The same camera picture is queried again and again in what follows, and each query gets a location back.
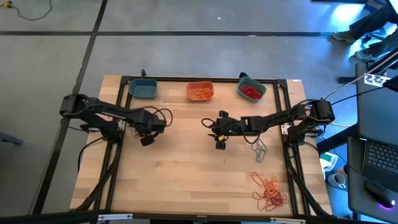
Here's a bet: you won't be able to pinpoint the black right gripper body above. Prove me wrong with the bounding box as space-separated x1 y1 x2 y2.
206 117 247 138

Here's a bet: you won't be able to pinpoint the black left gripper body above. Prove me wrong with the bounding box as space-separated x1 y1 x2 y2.
136 108 167 136

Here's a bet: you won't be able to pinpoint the orange rubber band heap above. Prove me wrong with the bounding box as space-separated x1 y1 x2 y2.
193 88 213 101

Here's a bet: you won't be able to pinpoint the red rubber band heap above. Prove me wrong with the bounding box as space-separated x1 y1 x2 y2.
240 83 264 101

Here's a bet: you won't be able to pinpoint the grey rubber bands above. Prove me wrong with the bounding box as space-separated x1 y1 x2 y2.
251 138 269 164

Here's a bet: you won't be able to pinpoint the blue plastic basket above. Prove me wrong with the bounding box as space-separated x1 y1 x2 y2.
128 78 159 100

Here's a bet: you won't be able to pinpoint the mint green plastic basket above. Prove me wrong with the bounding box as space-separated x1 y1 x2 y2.
237 76 267 103

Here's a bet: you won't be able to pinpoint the orange plastic basket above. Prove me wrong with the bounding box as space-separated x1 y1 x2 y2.
185 81 215 103

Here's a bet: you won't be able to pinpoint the orange and red band pile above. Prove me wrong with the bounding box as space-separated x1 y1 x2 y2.
250 171 288 212

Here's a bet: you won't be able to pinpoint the green and white box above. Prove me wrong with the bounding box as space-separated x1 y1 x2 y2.
319 151 340 171

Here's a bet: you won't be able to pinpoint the white mug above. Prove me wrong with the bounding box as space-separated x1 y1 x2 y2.
326 172 347 190

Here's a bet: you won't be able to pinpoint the grey floor object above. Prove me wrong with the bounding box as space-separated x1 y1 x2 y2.
0 131 24 146

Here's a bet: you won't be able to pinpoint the white rod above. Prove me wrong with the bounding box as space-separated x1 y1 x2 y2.
320 51 398 100

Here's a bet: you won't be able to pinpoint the black desk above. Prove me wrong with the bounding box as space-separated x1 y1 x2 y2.
347 62 398 223

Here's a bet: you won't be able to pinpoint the white marker tag paper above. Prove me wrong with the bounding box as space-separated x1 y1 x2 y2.
363 73 391 88

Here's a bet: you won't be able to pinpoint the black laptop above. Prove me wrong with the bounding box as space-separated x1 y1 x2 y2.
361 138 398 192

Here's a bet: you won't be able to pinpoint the black computer mouse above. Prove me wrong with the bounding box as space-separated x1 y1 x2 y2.
364 179 397 209

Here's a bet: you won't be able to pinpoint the person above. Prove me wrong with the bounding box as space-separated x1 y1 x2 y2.
331 4 398 62

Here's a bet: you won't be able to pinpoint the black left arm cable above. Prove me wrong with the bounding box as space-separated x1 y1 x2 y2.
141 106 174 129

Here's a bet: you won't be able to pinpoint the black aluminium table frame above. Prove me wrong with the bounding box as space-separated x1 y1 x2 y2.
74 75 332 218

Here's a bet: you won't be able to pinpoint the black base cable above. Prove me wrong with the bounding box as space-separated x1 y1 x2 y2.
76 136 108 174

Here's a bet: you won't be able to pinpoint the silver frame bracket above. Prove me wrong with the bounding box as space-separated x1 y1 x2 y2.
97 213 134 222
269 217 307 224

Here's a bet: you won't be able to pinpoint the black floor cable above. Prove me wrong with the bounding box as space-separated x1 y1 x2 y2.
11 0 53 22

